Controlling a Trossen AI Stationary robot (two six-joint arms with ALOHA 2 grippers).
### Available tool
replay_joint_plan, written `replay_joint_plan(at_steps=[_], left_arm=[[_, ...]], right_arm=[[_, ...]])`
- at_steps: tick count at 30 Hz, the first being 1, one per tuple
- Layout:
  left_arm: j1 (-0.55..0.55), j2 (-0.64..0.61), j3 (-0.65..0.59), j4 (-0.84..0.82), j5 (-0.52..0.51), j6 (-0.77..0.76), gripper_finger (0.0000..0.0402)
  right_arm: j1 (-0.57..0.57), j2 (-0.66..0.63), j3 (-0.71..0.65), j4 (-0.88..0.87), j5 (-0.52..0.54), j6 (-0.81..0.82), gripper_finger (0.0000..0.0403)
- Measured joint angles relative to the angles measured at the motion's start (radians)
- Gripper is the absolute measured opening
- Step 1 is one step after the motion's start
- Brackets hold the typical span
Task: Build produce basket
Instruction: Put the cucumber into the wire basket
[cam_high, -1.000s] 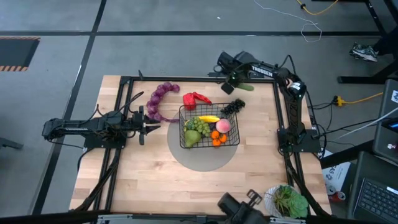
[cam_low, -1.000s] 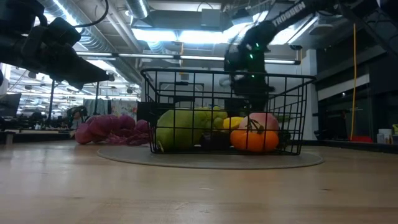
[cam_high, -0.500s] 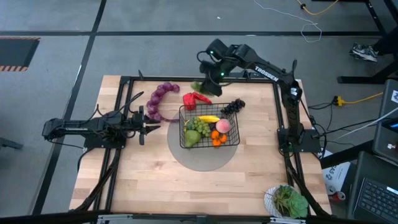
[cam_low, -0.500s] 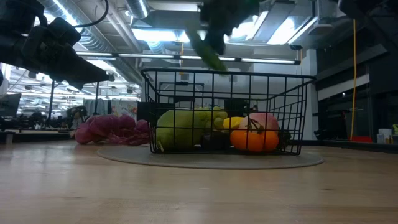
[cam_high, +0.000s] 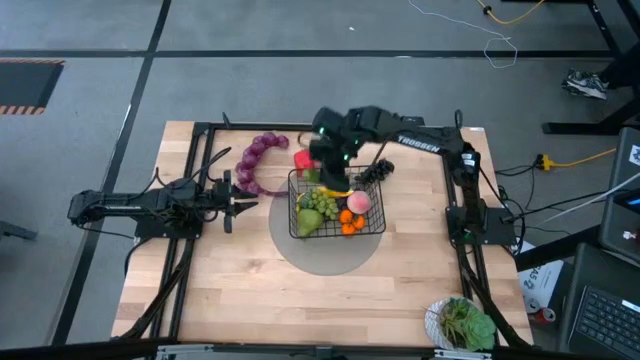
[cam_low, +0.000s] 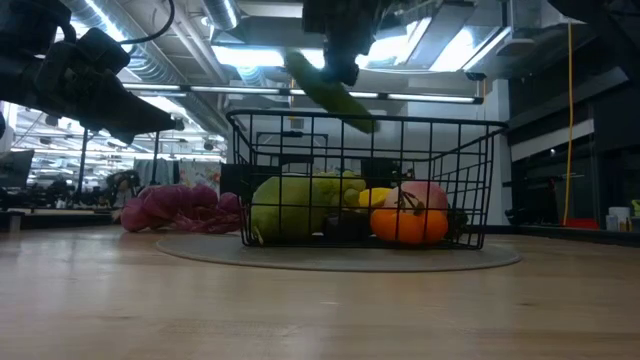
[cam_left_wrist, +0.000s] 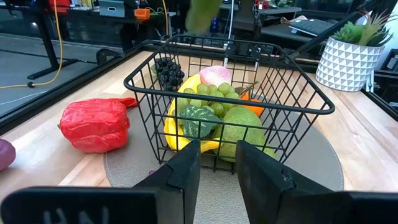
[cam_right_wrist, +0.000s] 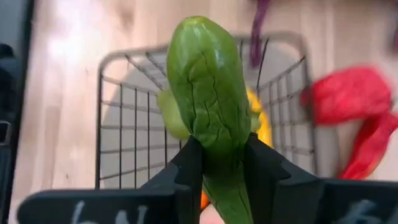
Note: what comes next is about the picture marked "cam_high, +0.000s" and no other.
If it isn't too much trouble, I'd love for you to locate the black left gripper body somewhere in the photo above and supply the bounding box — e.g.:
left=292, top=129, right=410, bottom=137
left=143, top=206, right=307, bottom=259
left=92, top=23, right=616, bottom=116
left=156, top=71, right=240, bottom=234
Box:
left=213, top=169, right=236, bottom=235

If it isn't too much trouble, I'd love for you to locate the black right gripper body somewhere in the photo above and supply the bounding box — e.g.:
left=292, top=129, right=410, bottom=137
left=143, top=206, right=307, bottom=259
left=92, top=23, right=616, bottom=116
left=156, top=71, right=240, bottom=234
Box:
left=308, top=134, right=362, bottom=193

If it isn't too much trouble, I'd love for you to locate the yellow banana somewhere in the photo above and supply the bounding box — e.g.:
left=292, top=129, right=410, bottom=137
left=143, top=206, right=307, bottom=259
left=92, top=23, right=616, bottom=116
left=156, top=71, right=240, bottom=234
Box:
left=296, top=185, right=357, bottom=211

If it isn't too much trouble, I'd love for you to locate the red bell pepper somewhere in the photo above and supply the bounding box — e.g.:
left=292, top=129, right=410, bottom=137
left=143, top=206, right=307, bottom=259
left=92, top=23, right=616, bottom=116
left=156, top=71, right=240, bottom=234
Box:
left=293, top=149, right=322, bottom=184

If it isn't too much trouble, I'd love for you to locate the green grape bunch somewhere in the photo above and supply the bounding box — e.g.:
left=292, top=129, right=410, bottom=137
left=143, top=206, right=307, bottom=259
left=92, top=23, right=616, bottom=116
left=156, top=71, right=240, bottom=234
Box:
left=299, top=188, right=342, bottom=222

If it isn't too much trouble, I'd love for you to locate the black grape bunch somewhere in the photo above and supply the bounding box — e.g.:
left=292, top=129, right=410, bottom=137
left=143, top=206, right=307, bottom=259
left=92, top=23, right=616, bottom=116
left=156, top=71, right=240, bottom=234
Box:
left=355, top=158, right=396, bottom=184

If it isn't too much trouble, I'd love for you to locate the pink peach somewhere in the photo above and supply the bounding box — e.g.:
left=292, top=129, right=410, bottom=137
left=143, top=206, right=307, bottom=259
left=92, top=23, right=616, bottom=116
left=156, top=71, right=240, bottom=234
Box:
left=346, top=190, right=373, bottom=216

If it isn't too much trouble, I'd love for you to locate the orange tangerine cluster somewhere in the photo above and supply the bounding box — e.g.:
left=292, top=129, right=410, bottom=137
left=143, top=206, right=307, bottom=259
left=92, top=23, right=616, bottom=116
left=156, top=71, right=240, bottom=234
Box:
left=338, top=209, right=367, bottom=237

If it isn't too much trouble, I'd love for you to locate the green pear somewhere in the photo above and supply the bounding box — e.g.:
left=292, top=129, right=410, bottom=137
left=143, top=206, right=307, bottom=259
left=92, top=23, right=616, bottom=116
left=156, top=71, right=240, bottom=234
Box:
left=296, top=208, right=325, bottom=238

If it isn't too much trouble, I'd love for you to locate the round grey mat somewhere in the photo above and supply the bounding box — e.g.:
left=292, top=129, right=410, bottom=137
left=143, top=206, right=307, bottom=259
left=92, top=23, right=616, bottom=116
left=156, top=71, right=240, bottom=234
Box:
left=268, top=179, right=385, bottom=277

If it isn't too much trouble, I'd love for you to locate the silver aluminium bar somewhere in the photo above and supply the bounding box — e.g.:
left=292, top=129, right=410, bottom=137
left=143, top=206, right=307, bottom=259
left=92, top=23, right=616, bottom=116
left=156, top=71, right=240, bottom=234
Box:
left=154, top=343, right=494, bottom=360

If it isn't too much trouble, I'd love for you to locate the potted green succulent plant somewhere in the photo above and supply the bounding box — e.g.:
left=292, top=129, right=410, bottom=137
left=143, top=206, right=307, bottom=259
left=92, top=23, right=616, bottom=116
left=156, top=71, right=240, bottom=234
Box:
left=423, top=296, right=498, bottom=352

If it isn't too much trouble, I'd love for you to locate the grey chair leg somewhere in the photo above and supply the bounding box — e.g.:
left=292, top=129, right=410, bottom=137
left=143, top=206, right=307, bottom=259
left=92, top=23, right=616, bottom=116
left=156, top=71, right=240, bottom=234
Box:
left=0, top=219, right=39, bottom=242

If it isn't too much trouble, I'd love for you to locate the white printed box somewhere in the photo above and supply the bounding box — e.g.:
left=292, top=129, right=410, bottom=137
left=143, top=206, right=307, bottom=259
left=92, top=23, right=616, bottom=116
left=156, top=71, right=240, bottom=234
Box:
left=517, top=242, right=564, bottom=311

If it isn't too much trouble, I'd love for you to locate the black hazard-striped floor hatch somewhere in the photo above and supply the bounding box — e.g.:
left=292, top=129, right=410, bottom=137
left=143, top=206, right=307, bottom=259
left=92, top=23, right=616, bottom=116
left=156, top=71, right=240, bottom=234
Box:
left=0, top=58, right=66, bottom=116

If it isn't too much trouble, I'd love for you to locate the red drink can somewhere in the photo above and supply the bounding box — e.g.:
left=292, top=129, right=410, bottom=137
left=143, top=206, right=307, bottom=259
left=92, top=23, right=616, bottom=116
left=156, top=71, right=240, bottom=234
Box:
left=528, top=302, right=557, bottom=325

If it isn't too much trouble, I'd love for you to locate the thin white rod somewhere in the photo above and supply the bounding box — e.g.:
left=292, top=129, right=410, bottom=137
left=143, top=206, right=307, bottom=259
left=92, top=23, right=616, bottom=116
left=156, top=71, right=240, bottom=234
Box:
left=544, top=172, right=640, bottom=222

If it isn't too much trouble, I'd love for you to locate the person's shoe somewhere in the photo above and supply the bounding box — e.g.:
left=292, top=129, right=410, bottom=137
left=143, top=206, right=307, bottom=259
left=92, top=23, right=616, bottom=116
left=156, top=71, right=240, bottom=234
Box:
left=560, top=69, right=610, bottom=101

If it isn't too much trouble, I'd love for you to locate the black equipment case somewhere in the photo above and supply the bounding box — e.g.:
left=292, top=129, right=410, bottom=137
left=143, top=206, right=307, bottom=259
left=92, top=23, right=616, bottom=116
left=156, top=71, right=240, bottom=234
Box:
left=598, top=127, right=640, bottom=264

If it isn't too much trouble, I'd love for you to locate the black laptop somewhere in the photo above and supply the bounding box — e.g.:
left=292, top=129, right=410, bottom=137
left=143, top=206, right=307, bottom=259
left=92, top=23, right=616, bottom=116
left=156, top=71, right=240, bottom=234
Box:
left=559, top=243, right=640, bottom=360

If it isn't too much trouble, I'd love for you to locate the person's leg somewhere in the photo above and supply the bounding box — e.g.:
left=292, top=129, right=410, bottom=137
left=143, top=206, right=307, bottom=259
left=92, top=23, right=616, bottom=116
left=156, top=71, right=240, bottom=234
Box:
left=599, top=45, right=640, bottom=91

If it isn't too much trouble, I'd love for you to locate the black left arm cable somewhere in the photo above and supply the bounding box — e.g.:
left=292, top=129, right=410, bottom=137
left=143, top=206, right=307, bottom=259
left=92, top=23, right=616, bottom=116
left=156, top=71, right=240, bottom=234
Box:
left=149, top=145, right=234, bottom=190

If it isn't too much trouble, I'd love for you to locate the black wire basket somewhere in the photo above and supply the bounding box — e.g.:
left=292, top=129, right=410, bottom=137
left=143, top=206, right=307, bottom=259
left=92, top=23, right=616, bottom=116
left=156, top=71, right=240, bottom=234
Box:
left=287, top=166, right=387, bottom=240

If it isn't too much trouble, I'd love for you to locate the black table frame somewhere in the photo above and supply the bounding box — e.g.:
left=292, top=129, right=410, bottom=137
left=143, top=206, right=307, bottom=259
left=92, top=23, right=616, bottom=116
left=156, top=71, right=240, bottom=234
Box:
left=112, top=112, right=534, bottom=351

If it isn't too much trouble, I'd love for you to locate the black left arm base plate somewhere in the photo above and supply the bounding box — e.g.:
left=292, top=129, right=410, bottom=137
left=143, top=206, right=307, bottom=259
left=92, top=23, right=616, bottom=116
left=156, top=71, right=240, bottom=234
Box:
left=133, top=219, right=204, bottom=240

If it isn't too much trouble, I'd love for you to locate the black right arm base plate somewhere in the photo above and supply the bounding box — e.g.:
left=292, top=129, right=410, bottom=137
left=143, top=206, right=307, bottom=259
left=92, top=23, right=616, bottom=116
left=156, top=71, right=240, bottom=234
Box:
left=446, top=205, right=517, bottom=247

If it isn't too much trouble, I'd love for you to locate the white floor cable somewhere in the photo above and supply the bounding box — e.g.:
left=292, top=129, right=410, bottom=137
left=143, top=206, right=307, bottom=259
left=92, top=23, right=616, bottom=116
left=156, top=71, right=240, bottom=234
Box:
left=407, top=0, right=519, bottom=70

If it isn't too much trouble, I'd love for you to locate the yellow extension cable with plug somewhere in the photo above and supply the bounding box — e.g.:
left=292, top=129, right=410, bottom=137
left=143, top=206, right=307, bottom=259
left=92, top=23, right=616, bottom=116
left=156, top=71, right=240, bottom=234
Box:
left=538, top=148, right=618, bottom=170

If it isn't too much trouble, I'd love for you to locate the yellow floor cable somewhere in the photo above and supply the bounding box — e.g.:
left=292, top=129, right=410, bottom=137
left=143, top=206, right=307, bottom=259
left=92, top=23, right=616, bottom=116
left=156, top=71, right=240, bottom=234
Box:
left=475, top=0, right=546, bottom=25

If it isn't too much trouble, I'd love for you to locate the black desk frame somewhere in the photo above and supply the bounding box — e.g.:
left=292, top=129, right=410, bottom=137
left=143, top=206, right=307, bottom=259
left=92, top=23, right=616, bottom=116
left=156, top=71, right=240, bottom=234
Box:
left=542, top=0, right=640, bottom=136

